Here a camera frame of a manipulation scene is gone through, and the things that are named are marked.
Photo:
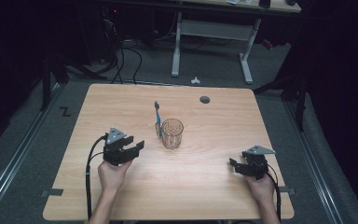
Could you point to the white crumpled paper scrap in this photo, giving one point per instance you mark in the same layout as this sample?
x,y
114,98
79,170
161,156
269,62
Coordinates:
x,y
195,81

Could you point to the blue toothbrush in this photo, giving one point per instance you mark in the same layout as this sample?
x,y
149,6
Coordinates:
x,y
158,116

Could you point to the person's left hand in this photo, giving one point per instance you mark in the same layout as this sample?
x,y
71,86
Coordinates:
x,y
113,177

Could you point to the person's right hand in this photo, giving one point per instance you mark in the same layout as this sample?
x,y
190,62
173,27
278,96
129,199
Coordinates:
x,y
261,188

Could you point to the black metal stand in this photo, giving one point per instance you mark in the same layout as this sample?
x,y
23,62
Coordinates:
x,y
300,102
45,87

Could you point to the white-legged background desk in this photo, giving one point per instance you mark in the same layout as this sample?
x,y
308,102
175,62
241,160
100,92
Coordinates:
x,y
214,29

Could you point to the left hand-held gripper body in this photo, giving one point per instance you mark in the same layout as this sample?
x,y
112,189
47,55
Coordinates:
x,y
115,152

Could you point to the red object on floor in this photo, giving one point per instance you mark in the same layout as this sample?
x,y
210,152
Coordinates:
x,y
268,44

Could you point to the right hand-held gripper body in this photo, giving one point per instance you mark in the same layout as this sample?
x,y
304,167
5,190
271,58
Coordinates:
x,y
256,166

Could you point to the metal floor rail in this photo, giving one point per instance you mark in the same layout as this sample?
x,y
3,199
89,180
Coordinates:
x,y
12,161
317,174

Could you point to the grey tape strip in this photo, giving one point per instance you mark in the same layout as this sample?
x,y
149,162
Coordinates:
x,y
287,190
52,192

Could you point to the clear glass mug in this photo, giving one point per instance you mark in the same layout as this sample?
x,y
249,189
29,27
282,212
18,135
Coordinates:
x,y
173,135

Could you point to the dark round table grommet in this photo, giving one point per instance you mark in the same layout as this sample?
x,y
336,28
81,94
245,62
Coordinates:
x,y
204,100

